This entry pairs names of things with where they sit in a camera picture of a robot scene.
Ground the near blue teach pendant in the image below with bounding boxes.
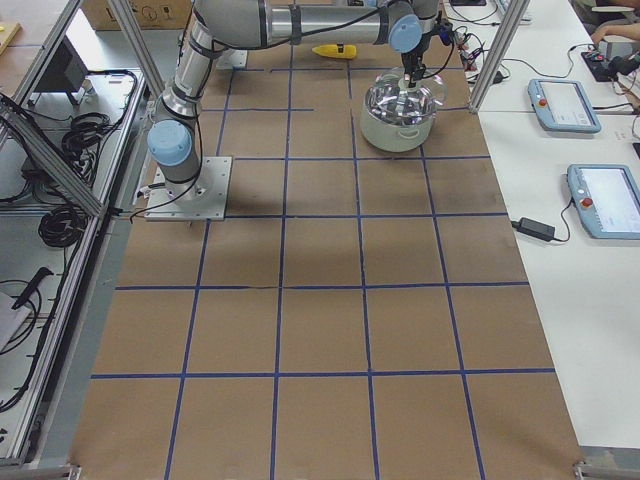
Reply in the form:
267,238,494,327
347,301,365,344
567,164,639,240

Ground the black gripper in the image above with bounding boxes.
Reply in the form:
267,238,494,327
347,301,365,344
401,42,425,88

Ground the aluminium frame post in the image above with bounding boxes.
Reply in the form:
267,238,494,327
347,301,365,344
468,0,529,114

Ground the black power adapter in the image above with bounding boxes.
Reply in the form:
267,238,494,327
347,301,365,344
511,217,555,242

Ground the brown paper table cover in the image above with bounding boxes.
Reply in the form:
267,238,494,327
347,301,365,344
70,42,580,479

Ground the blue teach pendant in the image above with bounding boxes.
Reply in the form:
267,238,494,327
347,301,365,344
567,164,639,240
527,79,601,134

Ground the pale green steel pot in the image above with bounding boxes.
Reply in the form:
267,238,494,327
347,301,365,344
360,68,447,152

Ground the far blue teach pendant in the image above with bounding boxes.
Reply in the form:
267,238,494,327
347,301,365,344
527,79,601,134

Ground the cardboard box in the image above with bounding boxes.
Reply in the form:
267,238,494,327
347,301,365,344
81,0,192,31

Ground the yellow corn cob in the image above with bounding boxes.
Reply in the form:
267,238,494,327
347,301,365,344
312,44,358,60

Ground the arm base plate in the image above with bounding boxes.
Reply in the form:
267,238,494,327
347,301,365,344
143,156,232,221
216,49,248,70

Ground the glass pot lid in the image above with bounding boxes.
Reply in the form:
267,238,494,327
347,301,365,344
364,68,447,126

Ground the black cable bundle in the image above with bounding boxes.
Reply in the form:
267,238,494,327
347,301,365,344
38,204,87,249

